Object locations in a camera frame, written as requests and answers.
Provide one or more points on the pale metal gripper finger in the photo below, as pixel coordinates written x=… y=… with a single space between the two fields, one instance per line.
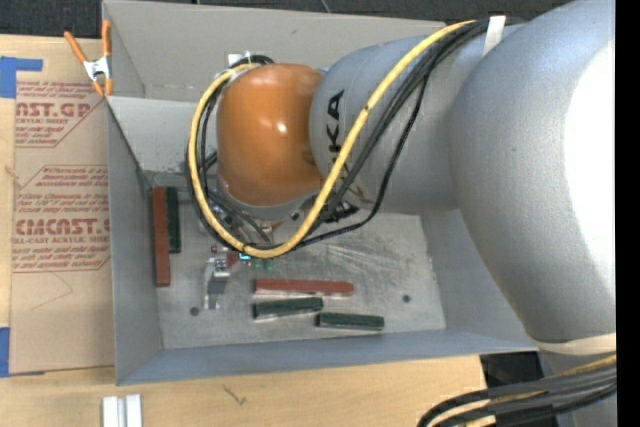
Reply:
x=218 y=290
x=206 y=287

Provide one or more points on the brown cardboard board, red print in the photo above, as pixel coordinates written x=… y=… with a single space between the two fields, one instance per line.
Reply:
x=60 y=295

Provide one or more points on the dark green flat block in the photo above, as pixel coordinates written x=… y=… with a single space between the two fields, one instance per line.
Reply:
x=174 y=225
x=287 y=307
x=350 y=321

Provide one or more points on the red-brown flat block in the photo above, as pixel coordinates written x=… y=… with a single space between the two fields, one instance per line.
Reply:
x=162 y=240
x=305 y=287

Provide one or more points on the black cylinder on white bracket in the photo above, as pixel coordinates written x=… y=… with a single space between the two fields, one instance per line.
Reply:
x=342 y=212

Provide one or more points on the grey metal bin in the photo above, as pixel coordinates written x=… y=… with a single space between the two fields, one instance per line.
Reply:
x=310 y=345

